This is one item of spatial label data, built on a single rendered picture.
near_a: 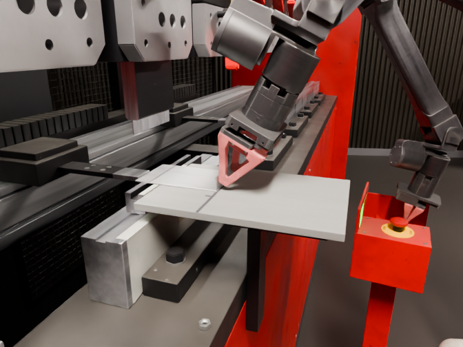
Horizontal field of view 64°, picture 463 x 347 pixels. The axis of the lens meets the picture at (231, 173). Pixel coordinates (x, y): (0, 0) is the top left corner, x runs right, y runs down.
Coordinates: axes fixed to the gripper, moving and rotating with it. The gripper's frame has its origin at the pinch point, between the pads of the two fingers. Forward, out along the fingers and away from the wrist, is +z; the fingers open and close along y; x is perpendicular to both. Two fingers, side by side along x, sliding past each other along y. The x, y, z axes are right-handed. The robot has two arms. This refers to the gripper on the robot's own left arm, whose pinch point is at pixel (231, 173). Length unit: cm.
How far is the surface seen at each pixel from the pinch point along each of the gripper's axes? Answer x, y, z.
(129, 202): -9.6, 7.7, 8.4
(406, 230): 38, -39, 7
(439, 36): 70, -403, -63
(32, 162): -26.8, 6.6, 13.1
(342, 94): 13, -213, 10
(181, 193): -4.0, 5.7, 3.9
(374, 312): 46, -40, 32
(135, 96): -14.8, 6.5, -5.3
